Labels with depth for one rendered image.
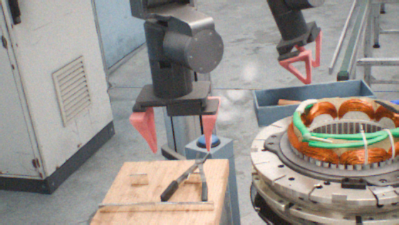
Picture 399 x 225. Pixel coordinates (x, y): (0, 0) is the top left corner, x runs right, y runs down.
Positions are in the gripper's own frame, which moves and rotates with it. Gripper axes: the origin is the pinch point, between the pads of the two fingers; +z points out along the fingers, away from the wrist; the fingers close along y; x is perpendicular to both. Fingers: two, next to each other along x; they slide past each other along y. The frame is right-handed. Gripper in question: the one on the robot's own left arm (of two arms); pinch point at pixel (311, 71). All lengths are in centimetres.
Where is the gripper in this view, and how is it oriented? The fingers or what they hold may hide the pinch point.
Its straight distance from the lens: 120.9
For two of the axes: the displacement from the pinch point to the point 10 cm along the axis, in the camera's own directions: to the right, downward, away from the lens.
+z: 4.3, 8.4, 3.3
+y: 3.8, -5.0, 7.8
